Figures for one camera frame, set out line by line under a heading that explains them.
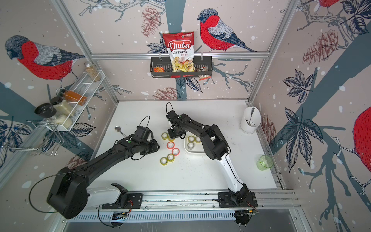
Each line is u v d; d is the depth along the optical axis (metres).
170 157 0.89
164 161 0.88
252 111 0.95
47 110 0.58
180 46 0.81
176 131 0.85
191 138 0.97
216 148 0.58
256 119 0.94
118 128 1.01
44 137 0.66
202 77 0.90
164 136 0.98
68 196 0.40
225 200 0.73
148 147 0.73
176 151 0.92
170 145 0.95
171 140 0.96
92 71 0.85
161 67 0.94
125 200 0.69
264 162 0.86
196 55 0.90
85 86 0.88
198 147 0.95
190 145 0.94
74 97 0.72
